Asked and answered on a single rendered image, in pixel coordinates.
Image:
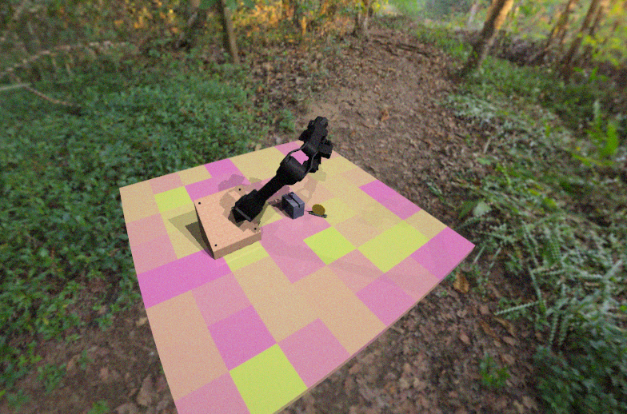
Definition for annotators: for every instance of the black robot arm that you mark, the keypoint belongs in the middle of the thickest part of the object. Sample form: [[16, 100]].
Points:
[[289, 172]]

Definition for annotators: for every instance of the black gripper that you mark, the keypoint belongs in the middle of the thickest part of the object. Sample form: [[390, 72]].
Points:
[[316, 161]]

